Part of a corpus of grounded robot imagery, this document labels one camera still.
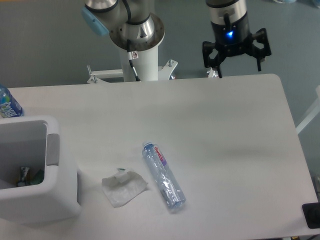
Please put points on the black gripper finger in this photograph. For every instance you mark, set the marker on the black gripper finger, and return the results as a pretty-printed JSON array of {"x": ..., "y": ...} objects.
[
  {"x": 260, "y": 47},
  {"x": 214, "y": 63}
]

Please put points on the white furniture frame at right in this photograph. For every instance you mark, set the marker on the white furniture frame at right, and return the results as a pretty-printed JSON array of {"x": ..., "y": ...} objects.
[{"x": 310, "y": 113}]

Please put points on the black object at table edge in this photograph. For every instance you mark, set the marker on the black object at table edge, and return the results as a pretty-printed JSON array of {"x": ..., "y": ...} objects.
[{"x": 311, "y": 213}]

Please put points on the white trash can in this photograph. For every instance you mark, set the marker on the white trash can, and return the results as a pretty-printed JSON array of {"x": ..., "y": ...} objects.
[{"x": 36, "y": 142}]

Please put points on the wrappers inside trash can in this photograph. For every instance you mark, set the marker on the wrappers inside trash can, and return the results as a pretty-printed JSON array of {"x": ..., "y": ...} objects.
[{"x": 25, "y": 178}]

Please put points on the clear plastic water bottle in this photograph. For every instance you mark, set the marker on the clear plastic water bottle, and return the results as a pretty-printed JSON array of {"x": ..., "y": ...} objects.
[{"x": 166, "y": 182}]

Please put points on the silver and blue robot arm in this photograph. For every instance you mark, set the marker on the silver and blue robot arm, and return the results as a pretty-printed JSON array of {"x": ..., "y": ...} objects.
[{"x": 137, "y": 33}]

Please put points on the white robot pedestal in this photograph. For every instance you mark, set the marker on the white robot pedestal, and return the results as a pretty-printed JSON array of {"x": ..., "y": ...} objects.
[{"x": 143, "y": 64}]

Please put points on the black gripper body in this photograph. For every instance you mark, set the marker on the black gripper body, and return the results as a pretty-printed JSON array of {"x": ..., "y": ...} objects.
[{"x": 234, "y": 41}]

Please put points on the blue labelled water bottle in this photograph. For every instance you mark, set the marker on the blue labelled water bottle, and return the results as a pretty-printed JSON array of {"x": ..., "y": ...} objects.
[{"x": 9, "y": 106}]

